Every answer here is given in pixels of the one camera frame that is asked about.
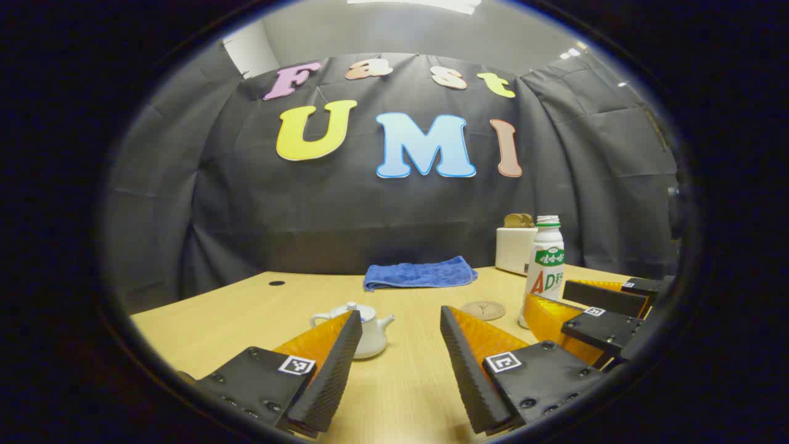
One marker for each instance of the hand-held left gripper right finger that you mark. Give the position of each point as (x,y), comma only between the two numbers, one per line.
(468,382)

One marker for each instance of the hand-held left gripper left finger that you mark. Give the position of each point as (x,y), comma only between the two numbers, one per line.
(336,376)

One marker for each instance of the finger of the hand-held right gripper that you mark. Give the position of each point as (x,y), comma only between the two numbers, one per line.
(604,297)
(607,330)

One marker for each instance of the white teacup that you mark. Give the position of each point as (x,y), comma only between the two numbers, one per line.
(373,342)

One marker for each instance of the white teacup lid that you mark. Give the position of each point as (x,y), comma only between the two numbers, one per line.
(363,313)

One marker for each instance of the white water bottle green label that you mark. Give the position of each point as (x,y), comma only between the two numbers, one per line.
(545,259)

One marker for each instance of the round wooden coaster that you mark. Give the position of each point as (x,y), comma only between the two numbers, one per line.
(484,310)

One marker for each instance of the white toaster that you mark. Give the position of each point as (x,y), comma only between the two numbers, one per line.
(511,250)

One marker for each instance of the brown toast slice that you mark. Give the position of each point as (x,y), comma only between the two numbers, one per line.
(513,221)
(529,221)

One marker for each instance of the blue towel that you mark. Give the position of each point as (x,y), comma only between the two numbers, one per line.
(419,274)

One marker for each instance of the ceiling light panel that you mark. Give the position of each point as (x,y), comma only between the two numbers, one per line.
(413,4)

